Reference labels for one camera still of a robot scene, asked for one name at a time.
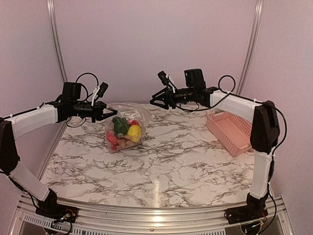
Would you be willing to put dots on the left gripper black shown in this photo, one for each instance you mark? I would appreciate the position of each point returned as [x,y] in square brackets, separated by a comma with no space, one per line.
[97,108]

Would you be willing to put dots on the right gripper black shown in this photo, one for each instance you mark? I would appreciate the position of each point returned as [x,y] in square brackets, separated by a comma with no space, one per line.
[168,97]

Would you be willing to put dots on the clear zip top bag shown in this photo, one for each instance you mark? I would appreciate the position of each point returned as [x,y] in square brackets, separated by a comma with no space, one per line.
[135,114]

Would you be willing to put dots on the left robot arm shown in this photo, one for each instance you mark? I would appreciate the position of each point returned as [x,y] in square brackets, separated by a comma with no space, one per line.
[68,104]

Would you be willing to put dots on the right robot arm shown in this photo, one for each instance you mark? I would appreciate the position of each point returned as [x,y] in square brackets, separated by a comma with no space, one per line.
[262,115]

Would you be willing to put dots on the green fake pepper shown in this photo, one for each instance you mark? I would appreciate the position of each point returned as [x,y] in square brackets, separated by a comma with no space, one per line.
[120,126]

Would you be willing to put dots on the red fake pepper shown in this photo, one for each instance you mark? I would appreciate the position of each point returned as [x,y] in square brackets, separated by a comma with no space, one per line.
[112,140]

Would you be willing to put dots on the yellow fake pepper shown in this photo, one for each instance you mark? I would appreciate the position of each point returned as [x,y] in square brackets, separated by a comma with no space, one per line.
[134,133]

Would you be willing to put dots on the pink plastic basket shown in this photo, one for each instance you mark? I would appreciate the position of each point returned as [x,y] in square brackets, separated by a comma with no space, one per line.
[232,131]

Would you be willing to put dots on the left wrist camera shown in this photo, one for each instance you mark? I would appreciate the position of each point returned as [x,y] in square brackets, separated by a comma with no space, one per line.
[98,92]

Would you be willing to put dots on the aluminium front rail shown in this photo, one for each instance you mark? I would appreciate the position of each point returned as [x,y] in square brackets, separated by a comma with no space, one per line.
[97,219]

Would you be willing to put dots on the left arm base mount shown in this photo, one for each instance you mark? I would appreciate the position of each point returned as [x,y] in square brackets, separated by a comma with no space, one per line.
[60,211]

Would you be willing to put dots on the left aluminium frame post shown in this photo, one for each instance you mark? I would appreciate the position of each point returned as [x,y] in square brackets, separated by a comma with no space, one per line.
[55,39]

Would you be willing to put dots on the aluminium frame post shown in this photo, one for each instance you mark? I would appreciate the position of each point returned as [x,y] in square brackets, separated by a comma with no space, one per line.
[55,39]
[251,45]

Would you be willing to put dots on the right aluminium frame post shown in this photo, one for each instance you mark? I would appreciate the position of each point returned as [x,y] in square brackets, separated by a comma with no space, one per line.
[251,45]

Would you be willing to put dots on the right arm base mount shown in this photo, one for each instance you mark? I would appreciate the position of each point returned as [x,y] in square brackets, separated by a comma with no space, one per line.
[241,214]

